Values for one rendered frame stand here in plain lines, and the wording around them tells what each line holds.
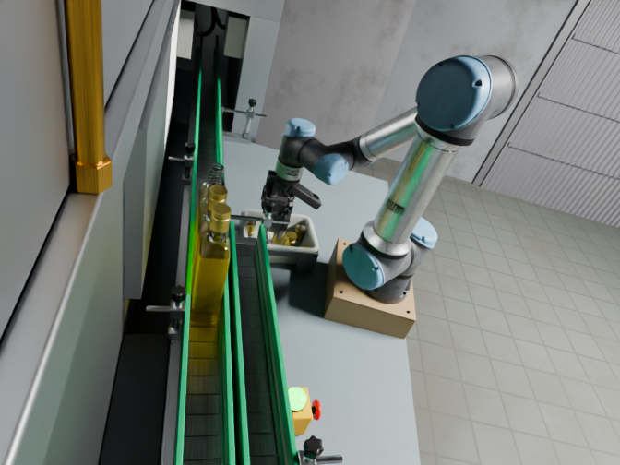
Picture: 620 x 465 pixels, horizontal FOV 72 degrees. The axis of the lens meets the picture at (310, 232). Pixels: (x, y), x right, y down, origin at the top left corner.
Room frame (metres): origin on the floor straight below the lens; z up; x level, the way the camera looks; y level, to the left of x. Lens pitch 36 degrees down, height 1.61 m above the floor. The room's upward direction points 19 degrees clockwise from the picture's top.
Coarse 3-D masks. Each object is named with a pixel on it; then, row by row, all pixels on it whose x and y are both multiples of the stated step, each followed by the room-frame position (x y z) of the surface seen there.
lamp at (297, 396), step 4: (292, 388) 0.51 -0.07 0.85; (296, 388) 0.52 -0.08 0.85; (300, 388) 0.52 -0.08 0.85; (292, 392) 0.50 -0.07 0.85; (296, 392) 0.51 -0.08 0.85; (300, 392) 0.51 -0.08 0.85; (304, 392) 0.52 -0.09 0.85; (292, 396) 0.50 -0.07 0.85; (296, 396) 0.50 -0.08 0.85; (300, 396) 0.50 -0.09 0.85; (304, 396) 0.51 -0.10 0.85; (292, 400) 0.49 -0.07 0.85; (296, 400) 0.49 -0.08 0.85; (300, 400) 0.49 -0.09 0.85; (304, 400) 0.50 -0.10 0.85; (292, 404) 0.48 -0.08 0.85; (296, 404) 0.49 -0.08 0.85; (300, 404) 0.49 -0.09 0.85; (304, 404) 0.50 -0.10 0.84; (292, 408) 0.48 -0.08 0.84; (296, 408) 0.48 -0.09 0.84; (300, 408) 0.49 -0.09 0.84
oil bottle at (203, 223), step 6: (204, 216) 0.65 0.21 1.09; (198, 222) 0.65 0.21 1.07; (204, 222) 0.63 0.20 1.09; (198, 228) 0.63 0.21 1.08; (204, 228) 0.62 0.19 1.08; (198, 234) 0.62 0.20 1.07; (198, 240) 0.62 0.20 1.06; (198, 246) 0.62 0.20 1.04; (192, 264) 0.66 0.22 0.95; (192, 270) 0.63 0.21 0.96; (192, 276) 0.62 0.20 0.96; (192, 282) 0.62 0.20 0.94; (192, 288) 0.62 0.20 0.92
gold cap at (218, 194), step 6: (210, 186) 0.65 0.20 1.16; (216, 186) 0.66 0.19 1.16; (222, 186) 0.66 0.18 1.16; (210, 192) 0.64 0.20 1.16; (216, 192) 0.64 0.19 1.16; (222, 192) 0.65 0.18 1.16; (210, 198) 0.64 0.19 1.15; (216, 198) 0.63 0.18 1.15; (222, 198) 0.64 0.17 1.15; (210, 204) 0.63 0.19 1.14; (210, 210) 0.63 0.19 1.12
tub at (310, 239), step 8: (256, 216) 1.07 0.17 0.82; (296, 216) 1.12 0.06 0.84; (304, 216) 1.13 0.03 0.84; (256, 224) 1.07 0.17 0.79; (296, 224) 1.12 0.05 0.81; (304, 224) 1.12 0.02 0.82; (312, 224) 1.10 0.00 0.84; (256, 232) 1.06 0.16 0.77; (272, 232) 1.08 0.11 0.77; (312, 232) 1.06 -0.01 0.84; (304, 240) 1.08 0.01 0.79; (312, 240) 1.04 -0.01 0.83; (272, 248) 0.93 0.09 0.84; (280, 248) 0.94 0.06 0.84; (288, 248) 0.95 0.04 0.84; (296, 248) 0.96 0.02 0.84; (304, 248) 0.97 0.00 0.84; (312, 248) 0.98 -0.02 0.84
